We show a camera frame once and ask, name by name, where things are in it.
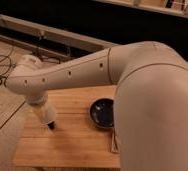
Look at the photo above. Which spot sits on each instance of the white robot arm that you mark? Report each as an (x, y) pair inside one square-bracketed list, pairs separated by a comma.
[(150, 103)]

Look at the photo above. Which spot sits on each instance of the red item in tray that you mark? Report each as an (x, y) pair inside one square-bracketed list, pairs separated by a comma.
[(114, 142)]

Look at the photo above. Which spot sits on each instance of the dark ceramic bowl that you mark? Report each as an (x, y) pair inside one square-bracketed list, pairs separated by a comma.
[(101, 113)]

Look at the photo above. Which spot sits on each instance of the black eraser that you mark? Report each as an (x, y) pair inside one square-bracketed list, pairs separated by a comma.
[(51, 125)]

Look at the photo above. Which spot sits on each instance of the wooden table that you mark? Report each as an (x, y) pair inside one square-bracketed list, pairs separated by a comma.
[(75, 142)]

